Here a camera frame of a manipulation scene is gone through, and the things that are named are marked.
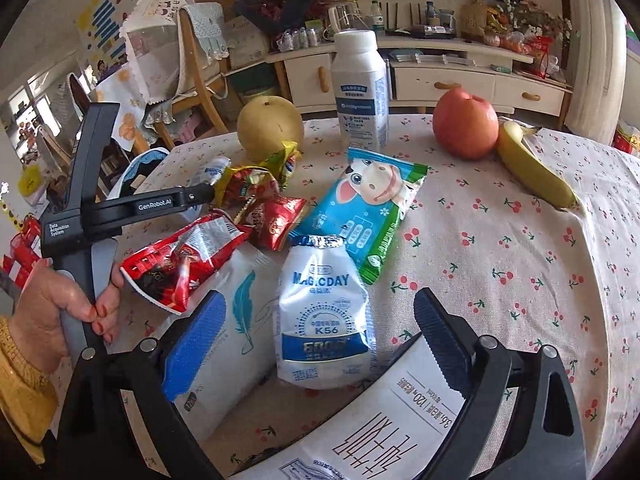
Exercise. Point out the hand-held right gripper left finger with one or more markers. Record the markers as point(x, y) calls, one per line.
point(195, 347)

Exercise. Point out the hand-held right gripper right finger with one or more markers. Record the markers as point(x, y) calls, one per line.
point(442, 342)

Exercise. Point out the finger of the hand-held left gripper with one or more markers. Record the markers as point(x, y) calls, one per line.
point(155, 204)

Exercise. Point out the white feather print packet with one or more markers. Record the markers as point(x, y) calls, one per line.
point(242, 310)

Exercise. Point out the large red snack wrapper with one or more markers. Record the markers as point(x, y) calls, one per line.
point(180, 265)

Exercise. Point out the small white blue wrapper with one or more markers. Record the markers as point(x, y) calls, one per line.
point(212, 170)

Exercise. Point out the gold red candy wrapper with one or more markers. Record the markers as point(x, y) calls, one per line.
point(250, 177)

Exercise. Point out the white blue milk bag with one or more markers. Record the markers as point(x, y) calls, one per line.
point(325, 320)

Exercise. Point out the small red snack wrapper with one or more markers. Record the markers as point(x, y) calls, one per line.
point(275, 220)

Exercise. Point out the white printed carton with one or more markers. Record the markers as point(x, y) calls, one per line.
point(360, 440)

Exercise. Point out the person's left forearm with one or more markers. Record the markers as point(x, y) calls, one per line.
point(22, 395)

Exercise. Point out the person's left hand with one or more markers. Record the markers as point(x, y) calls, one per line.
point(40, 305)

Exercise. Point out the blue padded seat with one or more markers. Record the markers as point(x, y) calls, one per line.
point(142, 167)

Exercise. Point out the orange print tablecloth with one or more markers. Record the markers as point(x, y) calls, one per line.
point(125, 105)

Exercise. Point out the cherry print tablecloth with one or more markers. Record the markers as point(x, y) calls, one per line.
point(500, 270)

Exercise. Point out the red boxes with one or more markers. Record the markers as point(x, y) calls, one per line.
point(22, 255)

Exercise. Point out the wooden chair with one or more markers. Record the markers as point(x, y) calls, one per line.
point(200, 85)

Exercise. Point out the yellow potato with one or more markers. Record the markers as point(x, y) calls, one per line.
point(267, 127)

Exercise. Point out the white embroidered cover cloth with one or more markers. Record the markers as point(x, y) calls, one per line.
point(150, 45)

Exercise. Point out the green bucket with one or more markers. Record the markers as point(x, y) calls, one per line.
point(257, 96)

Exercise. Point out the blue cow print packet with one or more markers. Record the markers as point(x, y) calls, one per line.
point(365, 205)

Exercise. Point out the lace trimmed cloth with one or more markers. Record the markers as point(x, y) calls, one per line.
point(205, 30)

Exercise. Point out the beige paper bag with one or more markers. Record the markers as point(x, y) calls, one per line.
point(247, 42)

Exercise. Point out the yellow banana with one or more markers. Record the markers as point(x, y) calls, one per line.
point(535, 165)

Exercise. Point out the row of small glass jars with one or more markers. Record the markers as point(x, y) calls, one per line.
point(297, 38)

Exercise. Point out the red apple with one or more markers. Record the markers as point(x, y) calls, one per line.
point(465, 122)

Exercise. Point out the dark wrapped bouquet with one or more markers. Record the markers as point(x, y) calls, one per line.
point(272, 2)

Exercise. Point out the white plastic milk bottle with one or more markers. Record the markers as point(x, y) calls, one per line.
point(360, 90)

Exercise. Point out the cream wooden cabinet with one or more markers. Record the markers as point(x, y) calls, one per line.
point(450, 85)

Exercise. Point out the white electric kettle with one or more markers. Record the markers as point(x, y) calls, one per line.
point(344, 17)

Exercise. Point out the green capped water bottle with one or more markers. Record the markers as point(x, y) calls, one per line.
point(377, 16)

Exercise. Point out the white covered standing appliance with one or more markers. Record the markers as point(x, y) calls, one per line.
point(595, 50)

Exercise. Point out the dried flower bunch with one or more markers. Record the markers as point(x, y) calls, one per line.
point(530, 10)

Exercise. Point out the blue wall poster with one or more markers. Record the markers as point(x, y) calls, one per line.
point(105, 20)

